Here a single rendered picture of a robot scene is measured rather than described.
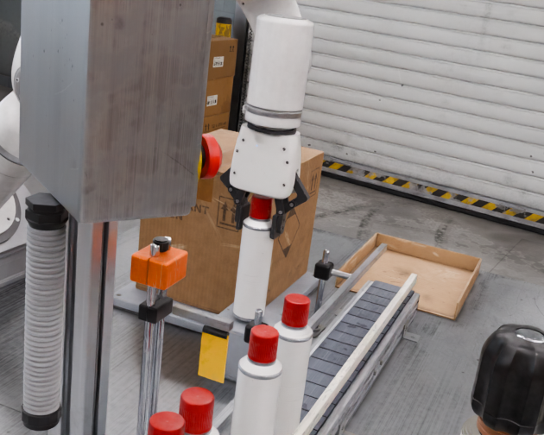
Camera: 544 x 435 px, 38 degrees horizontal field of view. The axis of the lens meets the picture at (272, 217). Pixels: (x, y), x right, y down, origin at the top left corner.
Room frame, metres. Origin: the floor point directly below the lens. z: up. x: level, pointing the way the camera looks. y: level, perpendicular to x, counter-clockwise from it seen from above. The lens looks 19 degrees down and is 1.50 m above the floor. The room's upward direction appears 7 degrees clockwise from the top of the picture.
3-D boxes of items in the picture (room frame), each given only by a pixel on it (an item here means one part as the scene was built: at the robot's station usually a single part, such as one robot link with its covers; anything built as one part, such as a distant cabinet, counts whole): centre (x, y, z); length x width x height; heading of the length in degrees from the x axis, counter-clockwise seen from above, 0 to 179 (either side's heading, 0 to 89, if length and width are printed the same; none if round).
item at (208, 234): (1.47, 0.08, 0.99); 0.30 x 0.24 x 0.27; 158
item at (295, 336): (0.91, -0.05, 0.98); 0.05 x 0.05 x 0.20
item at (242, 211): (1.18, 0.06, 1.11); 0.03 x 0.03 x 0.07; 69
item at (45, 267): (0.60, 0.18, 1.18); 0.04 x 0.04 x 0.21
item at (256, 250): (1.17, 0.02, 1.03); 0.05 x 0.05 x 0.20
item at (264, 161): (1.17, 0.02, 1.20); 0.10 x 0.07 x 0.11; 69
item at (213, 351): (0.72, 0.04, 1.09); 0.03 x 0.01 x 0.06; 69
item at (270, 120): (1.17, 0.02, 1.26); 0.09 x 0.08 x 0.03; 69
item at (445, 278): (1.65, -0.33, 0.85); 0.30 x 0.26 x 0.04; 159
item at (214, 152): (0.64, 0.07, 1.33); 0.04 x 0.03 x 0.04; 34
